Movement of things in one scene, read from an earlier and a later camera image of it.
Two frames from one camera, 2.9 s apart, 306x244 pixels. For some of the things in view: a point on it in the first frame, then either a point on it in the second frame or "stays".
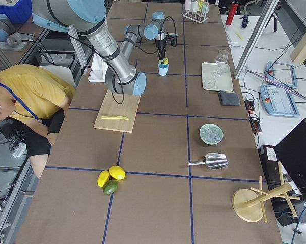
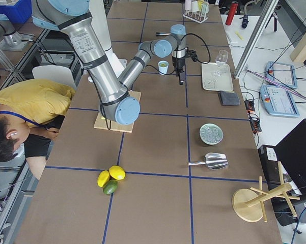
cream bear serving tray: x=216 y=78 stays
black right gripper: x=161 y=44 -> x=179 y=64
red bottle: x=233 y=10 stays
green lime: x=110 y=187 stays
